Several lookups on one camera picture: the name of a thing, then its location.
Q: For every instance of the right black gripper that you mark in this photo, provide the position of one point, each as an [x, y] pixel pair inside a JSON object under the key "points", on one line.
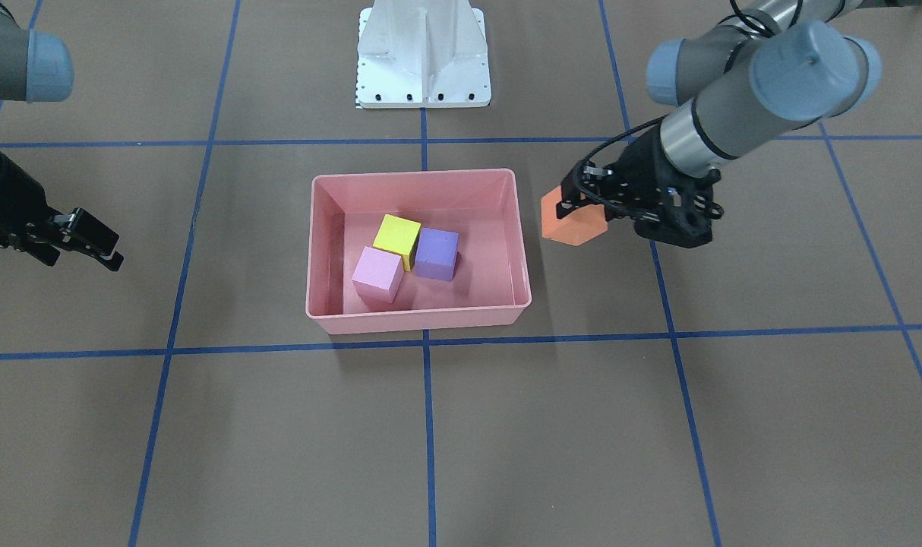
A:
{"points": [[4, 199]]}

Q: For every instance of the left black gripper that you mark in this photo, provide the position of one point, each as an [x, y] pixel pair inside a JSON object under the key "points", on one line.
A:
{"points": [[641, 172]]}

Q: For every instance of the orange foam block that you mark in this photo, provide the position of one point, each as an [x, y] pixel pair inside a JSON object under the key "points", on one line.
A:
{"points": [[577, 227]]}

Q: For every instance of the purple foam block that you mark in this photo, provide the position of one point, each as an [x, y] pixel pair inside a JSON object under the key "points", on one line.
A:
{"points": [[436, 254]]}

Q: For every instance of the yellow foam block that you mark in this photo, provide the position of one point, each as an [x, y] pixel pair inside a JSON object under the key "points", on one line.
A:
{"points": [[399, 236]]}

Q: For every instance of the pink foam block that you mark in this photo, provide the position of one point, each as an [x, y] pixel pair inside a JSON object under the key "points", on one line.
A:
{"points": [[378, 275]]}

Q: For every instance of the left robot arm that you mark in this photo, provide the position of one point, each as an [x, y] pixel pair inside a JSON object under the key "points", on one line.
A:
{"points": [[762, 72]]}

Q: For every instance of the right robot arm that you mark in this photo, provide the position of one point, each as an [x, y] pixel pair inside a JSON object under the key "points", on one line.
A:
{"points": [[36, 67]]}

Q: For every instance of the pink plastic bin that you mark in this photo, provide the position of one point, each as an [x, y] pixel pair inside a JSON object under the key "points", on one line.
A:
{"points": [[491, 283]]}

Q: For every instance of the brown paper table cover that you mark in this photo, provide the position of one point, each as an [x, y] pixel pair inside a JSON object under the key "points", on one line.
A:
{"points": [[764, 390]]}

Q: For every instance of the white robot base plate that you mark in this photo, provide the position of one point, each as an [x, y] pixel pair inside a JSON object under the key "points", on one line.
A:
{"points": [[422, 55]]}

